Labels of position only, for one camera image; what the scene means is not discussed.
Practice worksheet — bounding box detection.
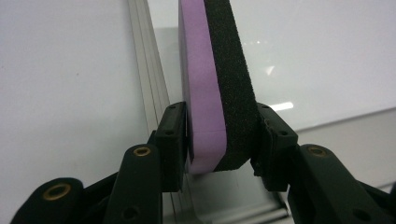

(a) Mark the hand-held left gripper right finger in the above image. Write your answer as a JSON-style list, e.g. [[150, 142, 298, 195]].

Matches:
[[249, 103, 388, 224]]

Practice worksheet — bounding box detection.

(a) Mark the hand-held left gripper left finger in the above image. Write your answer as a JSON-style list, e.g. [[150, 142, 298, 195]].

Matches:
[[103, 101, 189, 224]]

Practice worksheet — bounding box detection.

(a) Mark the purple and black whiteboard eraser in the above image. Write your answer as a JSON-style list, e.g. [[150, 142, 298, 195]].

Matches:
[[177, 0, 262, 175]]

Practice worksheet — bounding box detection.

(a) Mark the silver framed whiteboard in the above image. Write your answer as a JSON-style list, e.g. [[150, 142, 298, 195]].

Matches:
[[126, 0, 396, 224]]

